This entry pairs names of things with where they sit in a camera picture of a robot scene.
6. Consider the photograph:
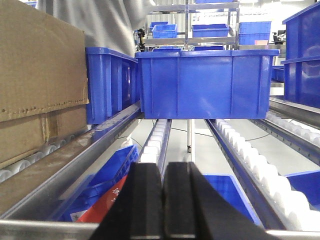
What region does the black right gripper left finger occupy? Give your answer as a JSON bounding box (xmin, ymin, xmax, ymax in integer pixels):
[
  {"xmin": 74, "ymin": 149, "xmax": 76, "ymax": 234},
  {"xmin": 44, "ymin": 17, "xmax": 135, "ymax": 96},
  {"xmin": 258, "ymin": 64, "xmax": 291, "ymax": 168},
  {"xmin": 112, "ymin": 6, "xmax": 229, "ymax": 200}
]
[{"xmin": 91, "ymin": 163, "xmax": 163, "ymax": 240}]

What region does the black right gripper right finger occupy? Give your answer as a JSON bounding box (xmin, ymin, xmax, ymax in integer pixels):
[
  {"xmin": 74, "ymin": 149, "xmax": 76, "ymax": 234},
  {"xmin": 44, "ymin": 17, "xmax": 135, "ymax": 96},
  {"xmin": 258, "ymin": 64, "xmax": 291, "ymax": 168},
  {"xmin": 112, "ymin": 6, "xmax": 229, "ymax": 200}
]
[{"xmin": 163, "ymin": 162, "xmax": 275, "ymax": 240}]

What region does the brown cardboard carton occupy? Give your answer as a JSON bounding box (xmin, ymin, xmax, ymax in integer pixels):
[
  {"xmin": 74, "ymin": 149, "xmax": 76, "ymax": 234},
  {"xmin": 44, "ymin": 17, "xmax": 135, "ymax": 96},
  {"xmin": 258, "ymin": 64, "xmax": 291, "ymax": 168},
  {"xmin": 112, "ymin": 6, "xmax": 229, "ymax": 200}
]
[{"xmin": 0, "ymin": 0, "xmax": 89, "ymax": 167}]

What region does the red snack bag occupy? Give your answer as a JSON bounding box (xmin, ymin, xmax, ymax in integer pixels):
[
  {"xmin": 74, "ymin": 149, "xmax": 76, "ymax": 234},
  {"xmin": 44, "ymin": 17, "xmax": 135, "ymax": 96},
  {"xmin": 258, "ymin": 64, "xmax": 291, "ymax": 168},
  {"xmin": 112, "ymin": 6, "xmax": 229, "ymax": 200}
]
[{"xmin": 76, "ymin": 175, "xmax": 127, "ymax": 223}]

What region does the lower blue bin right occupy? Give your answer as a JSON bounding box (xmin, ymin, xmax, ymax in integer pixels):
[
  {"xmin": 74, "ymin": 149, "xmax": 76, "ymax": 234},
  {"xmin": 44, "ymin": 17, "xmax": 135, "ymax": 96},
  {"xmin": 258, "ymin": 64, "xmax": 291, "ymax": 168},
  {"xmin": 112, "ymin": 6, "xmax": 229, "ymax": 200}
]
[{"xmin": 203, "ymin": 174, "xmax": 263, "ymax": 227}]

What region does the lower blue bin with bag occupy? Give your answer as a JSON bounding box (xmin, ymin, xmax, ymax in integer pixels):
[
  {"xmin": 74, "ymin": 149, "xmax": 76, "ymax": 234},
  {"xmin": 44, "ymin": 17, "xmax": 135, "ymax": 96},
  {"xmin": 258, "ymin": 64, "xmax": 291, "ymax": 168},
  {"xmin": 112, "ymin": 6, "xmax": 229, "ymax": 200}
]
[{"xmin": 57, "ymin": 145, "xmax": 139, "ymax": 222}]

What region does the left white roller track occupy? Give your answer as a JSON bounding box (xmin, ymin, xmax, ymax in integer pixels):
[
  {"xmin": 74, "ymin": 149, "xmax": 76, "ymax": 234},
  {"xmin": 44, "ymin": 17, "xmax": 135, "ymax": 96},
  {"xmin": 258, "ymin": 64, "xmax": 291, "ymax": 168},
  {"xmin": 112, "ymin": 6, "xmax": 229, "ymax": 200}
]
[{"xmin": 137, "ymin": 119, "xmax": 172, "ymax": 178}]

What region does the white roller track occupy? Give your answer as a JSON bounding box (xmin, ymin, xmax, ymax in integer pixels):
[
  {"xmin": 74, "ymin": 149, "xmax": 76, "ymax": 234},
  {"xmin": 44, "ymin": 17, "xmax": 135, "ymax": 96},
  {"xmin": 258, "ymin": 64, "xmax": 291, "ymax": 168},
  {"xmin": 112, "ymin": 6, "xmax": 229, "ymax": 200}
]
[
  {"xmin": 137, "ymin": 119, "xmax": 172, "ymax": 178},
  {"xmin": 205, "ymin": 119, "xmax": 320, "ymax": 232}
]

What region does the right white roller track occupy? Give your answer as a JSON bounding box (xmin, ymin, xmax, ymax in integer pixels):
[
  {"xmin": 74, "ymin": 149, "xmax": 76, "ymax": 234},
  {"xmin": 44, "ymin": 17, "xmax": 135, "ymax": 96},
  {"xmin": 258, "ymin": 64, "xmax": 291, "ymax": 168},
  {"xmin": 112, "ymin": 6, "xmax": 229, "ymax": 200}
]
[{"xmin": 205, "ymin": 119, "xmax": 320, "ymax": 232}]

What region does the blue plastic bin centre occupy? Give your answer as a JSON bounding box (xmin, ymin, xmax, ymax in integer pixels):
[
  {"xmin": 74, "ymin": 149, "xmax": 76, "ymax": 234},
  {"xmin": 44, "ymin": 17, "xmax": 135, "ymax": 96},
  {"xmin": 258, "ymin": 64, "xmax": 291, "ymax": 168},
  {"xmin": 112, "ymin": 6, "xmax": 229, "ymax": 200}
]
[{"xmin": 135, "ymin": 49, "xmax": 279, "ymax": 119}]

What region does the blue plastic bin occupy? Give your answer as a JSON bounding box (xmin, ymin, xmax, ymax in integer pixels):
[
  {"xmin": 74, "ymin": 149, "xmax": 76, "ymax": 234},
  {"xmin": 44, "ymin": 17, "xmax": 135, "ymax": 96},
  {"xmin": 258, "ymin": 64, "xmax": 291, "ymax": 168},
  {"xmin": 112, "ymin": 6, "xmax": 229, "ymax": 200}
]
[
  {"xmin": 135, "ymin": 49, "xmax": 279, "ymax": 119},
  {"xmin": 85, "ymin": 47, "xmax": 140, "ymax": 125}
]

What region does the far right roller track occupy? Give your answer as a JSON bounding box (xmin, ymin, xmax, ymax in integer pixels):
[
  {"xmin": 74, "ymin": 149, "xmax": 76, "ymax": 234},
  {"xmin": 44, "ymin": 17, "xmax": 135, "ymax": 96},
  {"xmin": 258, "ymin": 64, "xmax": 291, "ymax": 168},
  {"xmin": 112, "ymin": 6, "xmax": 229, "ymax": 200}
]
[{"xmin": 250, "ymin": 113, "xmax": 320, "ymax": 165}]

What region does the blue plastic bin left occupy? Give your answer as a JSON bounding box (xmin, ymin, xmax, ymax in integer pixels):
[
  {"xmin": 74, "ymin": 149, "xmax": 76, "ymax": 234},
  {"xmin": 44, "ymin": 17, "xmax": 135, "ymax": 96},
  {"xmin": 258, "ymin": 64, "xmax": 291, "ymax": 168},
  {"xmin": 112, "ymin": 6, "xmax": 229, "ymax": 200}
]
[{"xmin": 85, "ymin": 47, "xmax": 140, "ymax": 125}]

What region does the blue plastic bins right stack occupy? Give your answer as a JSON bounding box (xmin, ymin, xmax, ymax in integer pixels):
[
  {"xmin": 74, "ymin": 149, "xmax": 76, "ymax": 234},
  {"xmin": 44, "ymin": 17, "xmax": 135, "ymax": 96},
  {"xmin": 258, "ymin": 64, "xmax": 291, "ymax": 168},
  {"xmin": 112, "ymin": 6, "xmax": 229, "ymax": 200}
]
[{"xmin": 281, "ymin": 2, "xmax": 320, "ymax": 108}]

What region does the background steel rack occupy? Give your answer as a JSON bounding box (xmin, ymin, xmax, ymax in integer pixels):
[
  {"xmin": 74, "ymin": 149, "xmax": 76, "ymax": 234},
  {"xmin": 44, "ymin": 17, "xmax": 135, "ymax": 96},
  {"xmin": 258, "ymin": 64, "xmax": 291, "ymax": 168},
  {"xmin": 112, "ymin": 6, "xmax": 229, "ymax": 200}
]
[{"xmin": 140, "ymin": 0, "xmax": 240, "ymax": 51}]

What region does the steel lane divider rail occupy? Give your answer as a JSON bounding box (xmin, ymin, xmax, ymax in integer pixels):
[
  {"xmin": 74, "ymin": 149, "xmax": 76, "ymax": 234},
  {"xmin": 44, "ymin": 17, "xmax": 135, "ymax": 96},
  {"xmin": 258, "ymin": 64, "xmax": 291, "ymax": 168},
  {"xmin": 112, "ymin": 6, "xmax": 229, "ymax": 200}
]
[{"xmin": 0, "ymin": 101, "xmax": 141, "ymax": 221}]

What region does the steel shelf front rail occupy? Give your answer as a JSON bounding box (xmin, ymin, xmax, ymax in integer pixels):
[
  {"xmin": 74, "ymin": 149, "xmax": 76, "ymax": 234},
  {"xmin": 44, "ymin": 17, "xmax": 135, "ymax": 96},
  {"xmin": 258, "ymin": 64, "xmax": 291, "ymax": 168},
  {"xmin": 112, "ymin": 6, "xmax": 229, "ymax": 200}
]
[{"xmin": 0, "ymin": 219, "xmax": 320, "ymax": 240}]

